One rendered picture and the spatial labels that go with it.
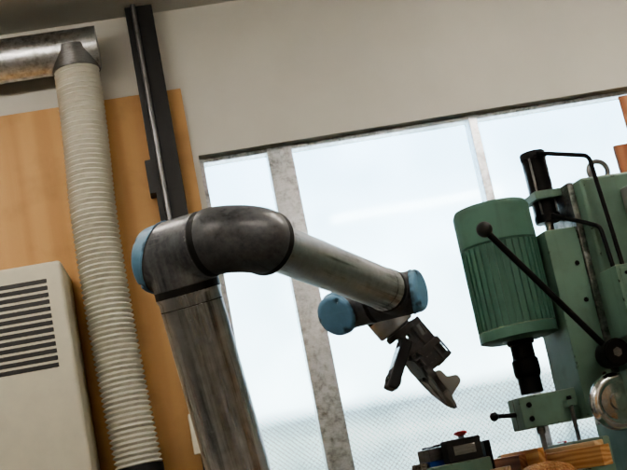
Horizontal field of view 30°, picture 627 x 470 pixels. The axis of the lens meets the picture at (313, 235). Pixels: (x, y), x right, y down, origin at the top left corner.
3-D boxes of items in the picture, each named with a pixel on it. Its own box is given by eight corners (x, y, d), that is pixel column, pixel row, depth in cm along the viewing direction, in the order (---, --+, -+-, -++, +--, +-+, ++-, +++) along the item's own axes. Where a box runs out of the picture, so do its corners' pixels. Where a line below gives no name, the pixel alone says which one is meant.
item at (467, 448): (419, 469, 263) (414, 445, 264) (465, 461, 266) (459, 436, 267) (437, 466, 251) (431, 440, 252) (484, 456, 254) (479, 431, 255)
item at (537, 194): (528, 228, 273) (511, 159, 276) (559, 224, 275) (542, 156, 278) (541, 220, 265) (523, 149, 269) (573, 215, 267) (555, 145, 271)
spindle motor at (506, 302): (470, 352, 268) (441, 222, 274) (540, 339, 272) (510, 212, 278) (497, 339, 251) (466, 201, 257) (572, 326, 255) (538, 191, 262)
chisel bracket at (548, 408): (514, 438, 259) (506, 401, 261) (572, 427, 262) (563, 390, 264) (527, 435, 252) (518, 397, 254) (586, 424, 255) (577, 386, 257)
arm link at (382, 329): (375, 323, 255) (364, 330, 264) (389, 340, 255) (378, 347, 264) (404, 297, 258) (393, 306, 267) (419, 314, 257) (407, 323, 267)
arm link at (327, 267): (246, 183, 192) (430, 267, 247) (186, 202, 198) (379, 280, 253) (251, 250, 188) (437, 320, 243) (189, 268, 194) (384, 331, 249)
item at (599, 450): (493, 480, 287) (489, 463, 288) (500, 478, 287) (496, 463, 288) (604, 465, 228) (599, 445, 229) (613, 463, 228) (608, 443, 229)
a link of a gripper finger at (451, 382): (475, 393, 257) (448, 360, 258) (456, 409, 255) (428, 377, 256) (470, 394, 260) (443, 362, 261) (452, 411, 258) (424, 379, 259)
